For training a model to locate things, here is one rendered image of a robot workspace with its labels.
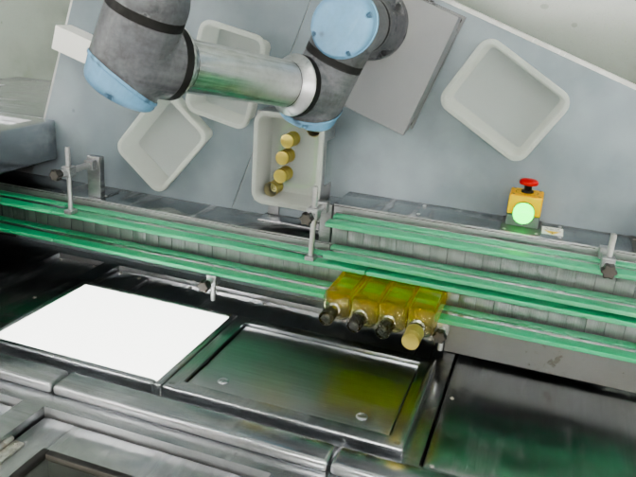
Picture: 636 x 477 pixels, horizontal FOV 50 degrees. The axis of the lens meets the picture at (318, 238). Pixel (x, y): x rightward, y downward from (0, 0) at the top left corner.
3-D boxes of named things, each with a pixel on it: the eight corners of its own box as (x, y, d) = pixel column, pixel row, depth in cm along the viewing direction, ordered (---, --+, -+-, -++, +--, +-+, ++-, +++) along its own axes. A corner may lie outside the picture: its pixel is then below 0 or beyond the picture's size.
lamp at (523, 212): (511, 220, 146) (510, 223, 144) (514, 200, 145) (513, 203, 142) (532, 223, 145) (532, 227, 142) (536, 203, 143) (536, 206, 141)
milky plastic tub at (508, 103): (520, 159, 150) (518, 167, 143) (441, 97, 152) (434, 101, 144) (575, 96, 143) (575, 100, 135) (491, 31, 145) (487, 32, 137)
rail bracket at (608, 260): (593, 255, 138) (596, 277, 126) (601, 220, 135) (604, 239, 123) (614, 258, 136) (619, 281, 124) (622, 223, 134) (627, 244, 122)
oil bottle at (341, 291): (348, 282, 157) (318, 319, 138) (350, 260, 156) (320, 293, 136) (372, 287, 156) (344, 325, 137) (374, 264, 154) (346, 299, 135)
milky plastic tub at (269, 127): (264, 194, 172) (250, 202, 164) (269, 105, 165) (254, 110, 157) (329, 204, 167) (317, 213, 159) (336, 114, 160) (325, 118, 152)
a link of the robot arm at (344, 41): (400, 9, 129) (383, 8, 116) (368, 73, 134) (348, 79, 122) (347, -21, 130) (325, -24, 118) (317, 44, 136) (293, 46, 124)
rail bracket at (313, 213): (314, 248, 157) (295, 266, 146) (319, 178, 152) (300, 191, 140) (326, 251, 156) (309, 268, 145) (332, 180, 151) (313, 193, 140)
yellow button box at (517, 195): (506, 215, 154) (503, 224, 147) (512, 184, 151) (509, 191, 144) (538, 220, 152) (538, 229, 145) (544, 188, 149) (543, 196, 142)
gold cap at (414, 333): (426, 338, 129) (422, 348, 125) (409, 342, 130) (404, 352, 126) (419, 321, 128) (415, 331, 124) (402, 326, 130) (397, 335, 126)
